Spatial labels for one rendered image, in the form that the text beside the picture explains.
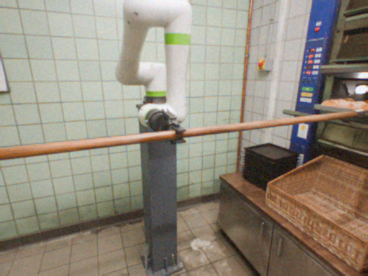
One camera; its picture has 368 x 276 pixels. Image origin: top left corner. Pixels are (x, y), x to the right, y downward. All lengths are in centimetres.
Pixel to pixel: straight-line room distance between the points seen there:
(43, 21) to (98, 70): 45
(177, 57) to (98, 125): 113
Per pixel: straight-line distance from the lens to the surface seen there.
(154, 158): 134
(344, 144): 172
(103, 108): 193
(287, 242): 146
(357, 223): 164
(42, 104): 195
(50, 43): 193
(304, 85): 186
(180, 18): 101
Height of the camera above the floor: 139
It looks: 17 degrees down
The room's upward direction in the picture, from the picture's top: straight up
